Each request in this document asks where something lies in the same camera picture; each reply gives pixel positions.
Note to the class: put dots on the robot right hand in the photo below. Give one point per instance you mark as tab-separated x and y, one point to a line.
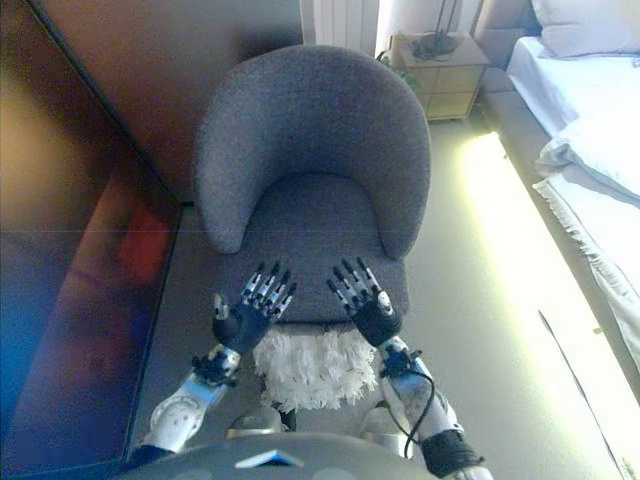
372	317

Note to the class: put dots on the grey robot torso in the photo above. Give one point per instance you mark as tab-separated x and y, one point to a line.
260	462

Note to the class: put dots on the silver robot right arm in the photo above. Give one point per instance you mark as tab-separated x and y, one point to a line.
430	415

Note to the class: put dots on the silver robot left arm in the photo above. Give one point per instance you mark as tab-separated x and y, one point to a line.
185	405

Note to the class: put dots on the bed with white bedding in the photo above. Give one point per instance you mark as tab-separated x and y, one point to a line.
590	165

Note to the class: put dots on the white radiator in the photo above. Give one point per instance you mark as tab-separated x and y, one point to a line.
345	22

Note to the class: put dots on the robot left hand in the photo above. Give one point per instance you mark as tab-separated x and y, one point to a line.
242	327

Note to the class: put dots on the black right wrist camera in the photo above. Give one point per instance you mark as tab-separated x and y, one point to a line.
397	362

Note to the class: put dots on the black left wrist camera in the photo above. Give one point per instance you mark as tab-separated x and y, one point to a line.
212	370

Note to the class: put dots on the white fringed cushion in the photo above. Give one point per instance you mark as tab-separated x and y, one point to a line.
312	370

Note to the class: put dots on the grey fabric armchair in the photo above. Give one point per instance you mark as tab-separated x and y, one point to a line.
310	130

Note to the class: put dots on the wooden nightstand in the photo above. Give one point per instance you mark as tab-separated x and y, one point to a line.
445	80

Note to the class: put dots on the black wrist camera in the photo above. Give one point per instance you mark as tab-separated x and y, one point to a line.
397	362
212	370

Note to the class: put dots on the white pillow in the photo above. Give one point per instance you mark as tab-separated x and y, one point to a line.
585	27

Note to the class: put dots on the green plant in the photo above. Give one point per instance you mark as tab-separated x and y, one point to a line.
400	70

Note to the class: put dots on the dark table lamp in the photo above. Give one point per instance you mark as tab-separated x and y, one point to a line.
436	42

